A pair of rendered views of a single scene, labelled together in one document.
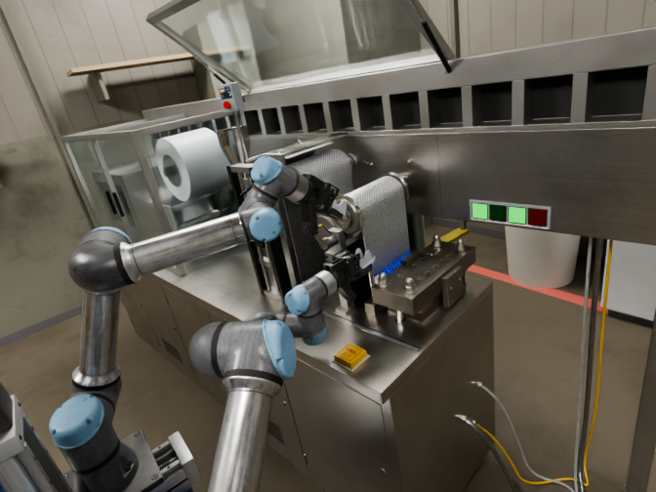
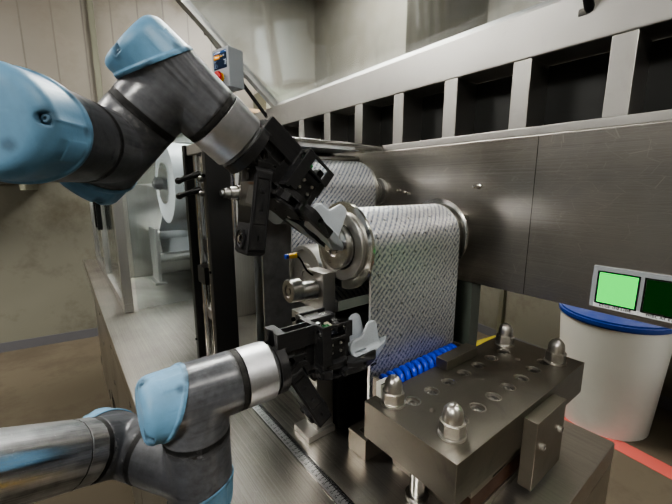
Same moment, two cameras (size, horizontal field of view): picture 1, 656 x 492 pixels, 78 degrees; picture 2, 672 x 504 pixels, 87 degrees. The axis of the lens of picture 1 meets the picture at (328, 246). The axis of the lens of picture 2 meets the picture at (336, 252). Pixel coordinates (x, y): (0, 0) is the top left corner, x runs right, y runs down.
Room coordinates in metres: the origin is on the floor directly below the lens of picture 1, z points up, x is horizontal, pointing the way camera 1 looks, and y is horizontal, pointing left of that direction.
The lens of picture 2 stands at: (0.67, -0.10, 1.35)
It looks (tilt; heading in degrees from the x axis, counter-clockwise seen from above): 10 degrees down; 4
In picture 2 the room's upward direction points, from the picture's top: straight up
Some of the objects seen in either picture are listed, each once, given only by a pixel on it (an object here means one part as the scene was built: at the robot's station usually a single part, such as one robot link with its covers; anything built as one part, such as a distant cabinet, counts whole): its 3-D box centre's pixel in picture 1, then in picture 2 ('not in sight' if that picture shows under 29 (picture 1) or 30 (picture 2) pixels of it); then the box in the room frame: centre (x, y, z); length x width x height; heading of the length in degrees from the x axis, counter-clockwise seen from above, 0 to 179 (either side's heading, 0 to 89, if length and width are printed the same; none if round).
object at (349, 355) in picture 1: (349, 355); not in sight; (0.99, 0.00, 0.91); 0.07 x 0.07 x 0.02; 41
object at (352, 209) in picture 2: (346, 216); (343, 245); (1.26, -0.08, 1.25); 0.15 x 0.01 x 0.15; 41
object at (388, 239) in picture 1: (388, 241); (416, 316); (1.30, -0.21, 1.11); 0.23 x 0.01 x 0.18; 131
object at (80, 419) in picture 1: (84, 429); not in sight; (0.81, 0.68, 0.98); 0.13 x 0.12 x 0.14; 14
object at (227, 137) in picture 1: (232, 136); not in sight; (1.87, 0.32, 1.50); 0.14 x 0.14 x 0.06
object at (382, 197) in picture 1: (346, 224); (349, 273); (1.44, -0.08, 1.16); 0.39 x 0.23 x 0.51; 41
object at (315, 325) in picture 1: (307, 324); (188, 465); (1.04, 0.11, 1.01); 0.11 x 0.08 x 0.11; 74
